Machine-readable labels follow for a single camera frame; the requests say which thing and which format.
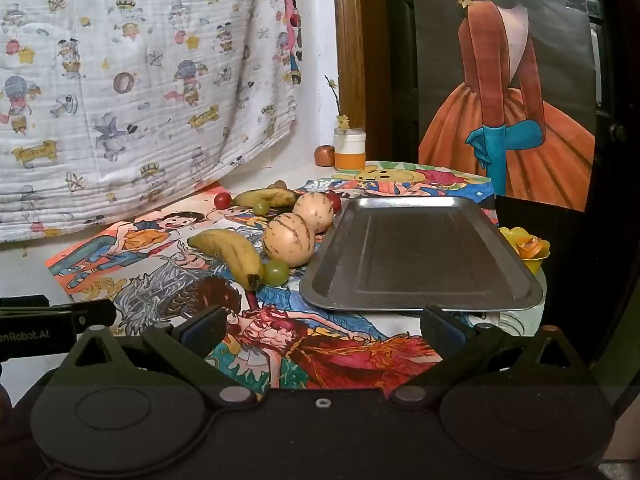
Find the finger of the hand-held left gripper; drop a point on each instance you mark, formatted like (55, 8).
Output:
(97, 316)

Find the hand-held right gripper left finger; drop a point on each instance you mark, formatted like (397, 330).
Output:
(207, 326)

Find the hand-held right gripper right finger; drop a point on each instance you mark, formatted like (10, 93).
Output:
(442, 328)

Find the large yellow banana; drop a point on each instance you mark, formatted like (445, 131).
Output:
(225, 252)

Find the metal tray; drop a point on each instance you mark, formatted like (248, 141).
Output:
(425, 255)

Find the large striped pepino melon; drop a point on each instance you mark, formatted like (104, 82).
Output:
(289, 237)

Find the small green grape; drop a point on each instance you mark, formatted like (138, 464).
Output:
(260, 207)

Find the small striped pepino melon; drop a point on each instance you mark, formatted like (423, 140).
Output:
(313, 211)

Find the red cherry tomato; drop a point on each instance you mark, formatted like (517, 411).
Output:
(222, 200)
(334, 202)

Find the cartoon printed table mat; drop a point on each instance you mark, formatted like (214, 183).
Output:
(150, 305)

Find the large green grape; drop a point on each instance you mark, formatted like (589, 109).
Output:
(276, 273)

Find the yellow flower-shaped bowl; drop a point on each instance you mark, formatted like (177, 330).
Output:
(512, 236)

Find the yellow banana with brown marks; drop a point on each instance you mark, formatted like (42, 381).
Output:
(265, 196)

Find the small brown fruit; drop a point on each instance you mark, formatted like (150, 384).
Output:
(277, 185)

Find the white and orange jar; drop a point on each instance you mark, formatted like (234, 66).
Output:
(349, 152)

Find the small red apple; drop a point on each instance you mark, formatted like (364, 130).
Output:
(324, 155)

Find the yellow flower twig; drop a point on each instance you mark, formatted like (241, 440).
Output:
(342, 121)

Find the white cartoon printed blanket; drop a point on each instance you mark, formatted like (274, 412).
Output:
(150, 60)

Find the dark door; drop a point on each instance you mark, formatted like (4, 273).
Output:
(395, 60)

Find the wall poster orange dress figure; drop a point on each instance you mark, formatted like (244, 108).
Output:
(500, 110)

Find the brown wooden door frame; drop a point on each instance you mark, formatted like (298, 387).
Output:
(350, 35)

